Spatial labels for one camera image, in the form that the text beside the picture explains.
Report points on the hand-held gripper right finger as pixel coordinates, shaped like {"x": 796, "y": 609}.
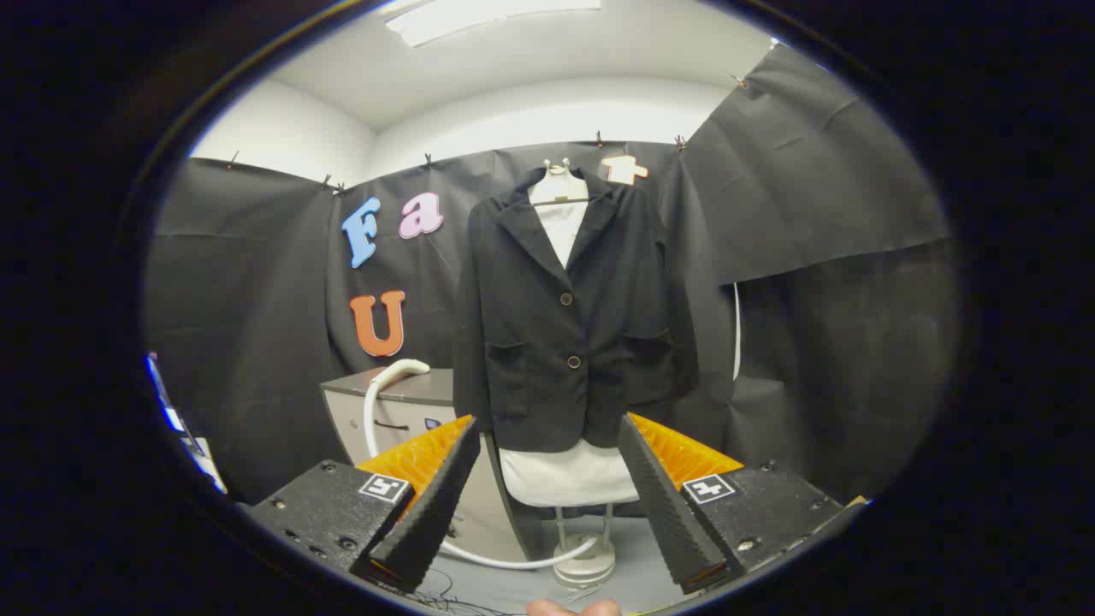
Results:
{"x": 667, "y": 505}

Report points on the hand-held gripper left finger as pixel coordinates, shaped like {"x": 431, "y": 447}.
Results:
{"x": 436, "y": 505}

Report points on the black blazer jacket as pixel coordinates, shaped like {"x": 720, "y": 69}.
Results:
{"x": 530, "y": 342}

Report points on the grey steamer stand base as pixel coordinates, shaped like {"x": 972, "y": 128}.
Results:
{"x": 584, "y": 569}

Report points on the white clothes hanger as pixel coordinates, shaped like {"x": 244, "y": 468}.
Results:
{"x": 558, "y": 181}

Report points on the white vertical ironing board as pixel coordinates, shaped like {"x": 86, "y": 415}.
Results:
{"x": 565, "y": 475}

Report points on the grey cabinet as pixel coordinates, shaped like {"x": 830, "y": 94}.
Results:
{"x": 428, "y": 389}

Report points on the white paper sheet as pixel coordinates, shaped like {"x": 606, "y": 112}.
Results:
{"x": 210, "y": 469}

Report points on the device with blue screen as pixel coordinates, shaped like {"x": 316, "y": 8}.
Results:
{"x": 171, "y": 411}

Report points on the black backdrop cloth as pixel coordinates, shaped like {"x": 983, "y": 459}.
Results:
{"x": 821, "y": 214}

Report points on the ceiling light panel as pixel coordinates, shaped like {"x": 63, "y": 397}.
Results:
{"x": 479, "y": 17}

